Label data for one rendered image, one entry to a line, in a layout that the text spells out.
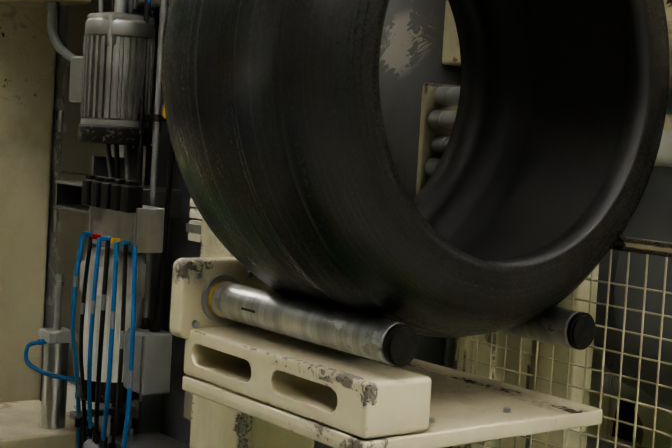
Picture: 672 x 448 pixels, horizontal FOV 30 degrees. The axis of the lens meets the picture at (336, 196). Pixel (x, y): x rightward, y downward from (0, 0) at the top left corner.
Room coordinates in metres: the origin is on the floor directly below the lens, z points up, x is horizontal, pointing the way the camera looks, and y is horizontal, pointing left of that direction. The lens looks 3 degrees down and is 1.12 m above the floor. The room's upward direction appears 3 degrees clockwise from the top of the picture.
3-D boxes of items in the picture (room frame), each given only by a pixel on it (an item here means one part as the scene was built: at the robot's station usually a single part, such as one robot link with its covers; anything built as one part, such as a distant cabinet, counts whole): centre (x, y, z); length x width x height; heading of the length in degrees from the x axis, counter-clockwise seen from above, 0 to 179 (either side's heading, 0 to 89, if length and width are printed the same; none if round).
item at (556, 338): (1.59, -0.19, 0.90); 0.35 x 0.05 x 0.05; 38
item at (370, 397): (1.42, 0.03, 0.84); 0.36 x 0.09 x 0.06; 38
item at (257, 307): (1.42, 0.03, 0.90); 0.35 x 0.05 x 0.05; 38
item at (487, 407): (1.51, -0.08, 0.80); 0.37 x 0.36 x 0.02; 128
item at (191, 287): (1.65, 0.03, 0.90); 0.40 x 0.03 x 0.10; 128
